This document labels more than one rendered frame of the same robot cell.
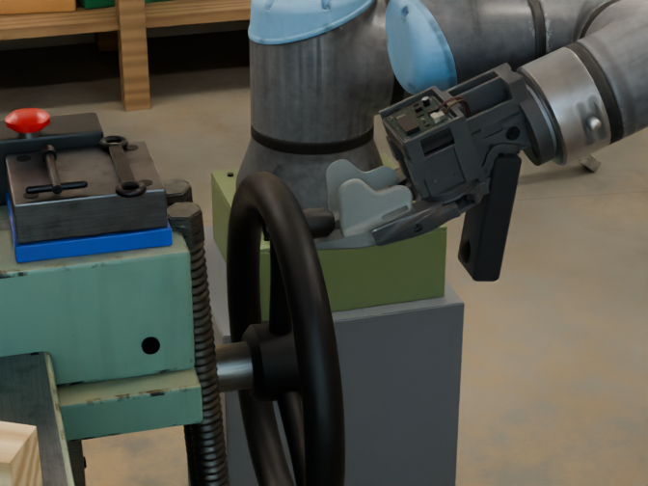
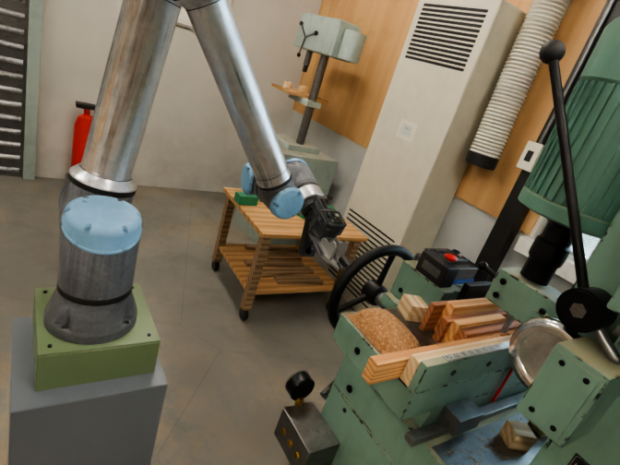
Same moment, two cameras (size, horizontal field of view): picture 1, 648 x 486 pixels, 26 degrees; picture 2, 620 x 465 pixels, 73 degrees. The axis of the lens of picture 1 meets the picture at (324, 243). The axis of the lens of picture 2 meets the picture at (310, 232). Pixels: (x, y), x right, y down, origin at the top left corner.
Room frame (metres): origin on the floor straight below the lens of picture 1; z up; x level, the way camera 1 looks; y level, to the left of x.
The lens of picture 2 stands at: (1.51, 0.89, 1.32)
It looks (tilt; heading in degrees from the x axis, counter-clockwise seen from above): 22 degrees down; 248
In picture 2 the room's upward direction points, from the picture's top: 18 degrees clockwise
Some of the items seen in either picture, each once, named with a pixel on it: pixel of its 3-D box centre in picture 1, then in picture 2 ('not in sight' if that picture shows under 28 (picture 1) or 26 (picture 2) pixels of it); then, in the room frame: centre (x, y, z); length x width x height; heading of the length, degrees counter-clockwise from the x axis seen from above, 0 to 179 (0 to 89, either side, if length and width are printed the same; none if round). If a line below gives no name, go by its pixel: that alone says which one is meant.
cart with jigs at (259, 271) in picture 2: not in sight; (284, 244); (0.77, -1.21, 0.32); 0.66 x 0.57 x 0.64; 14
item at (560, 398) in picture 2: not in sight; (574, 389); (0.94, 0.58, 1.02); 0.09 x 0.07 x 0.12; 15
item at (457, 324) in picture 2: not in sight; (474, 329); (0.87, 0.33, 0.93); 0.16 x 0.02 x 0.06; 15
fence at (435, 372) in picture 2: not in sight; (521, 351); (0.80, 0.39, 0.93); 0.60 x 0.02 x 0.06; 15
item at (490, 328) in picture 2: not in sight; (495, 334); (0.82, 0.34, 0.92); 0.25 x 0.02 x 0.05; 15
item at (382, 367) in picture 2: not in sight; (473, 348); (0.90, 0.38, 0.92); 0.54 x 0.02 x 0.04; 15
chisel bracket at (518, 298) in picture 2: not in sight; (530, 305); (0.83, 0.38, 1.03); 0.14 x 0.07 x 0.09; 105
